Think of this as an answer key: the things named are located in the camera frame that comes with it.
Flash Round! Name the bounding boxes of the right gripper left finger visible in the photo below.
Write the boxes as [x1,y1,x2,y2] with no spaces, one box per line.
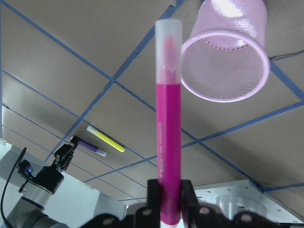
[85,179,161,228]

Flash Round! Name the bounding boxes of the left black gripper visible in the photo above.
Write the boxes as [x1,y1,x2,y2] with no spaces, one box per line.
[34,136,80,194]

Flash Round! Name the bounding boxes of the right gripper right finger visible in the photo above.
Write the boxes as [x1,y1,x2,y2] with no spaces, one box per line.
[180,180,280,228]

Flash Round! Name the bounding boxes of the purple pen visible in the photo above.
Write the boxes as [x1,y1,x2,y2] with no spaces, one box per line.
[70,136,107,157]

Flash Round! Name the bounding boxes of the pink pen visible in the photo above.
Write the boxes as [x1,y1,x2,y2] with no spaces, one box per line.
[155,19,182,227]

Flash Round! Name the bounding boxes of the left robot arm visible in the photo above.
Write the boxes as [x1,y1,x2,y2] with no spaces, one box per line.
[0,141,78,228]

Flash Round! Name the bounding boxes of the pink mesh cup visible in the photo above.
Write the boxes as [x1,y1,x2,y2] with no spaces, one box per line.
[181,0,270,103]

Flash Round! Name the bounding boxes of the yellow pen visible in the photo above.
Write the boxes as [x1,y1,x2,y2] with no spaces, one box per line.
[86,125,125,152]

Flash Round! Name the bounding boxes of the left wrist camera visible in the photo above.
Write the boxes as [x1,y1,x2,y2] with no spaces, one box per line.
[17,147,34,181]

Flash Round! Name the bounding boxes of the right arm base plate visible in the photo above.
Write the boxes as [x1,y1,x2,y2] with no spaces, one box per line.
[192,179,281,228]

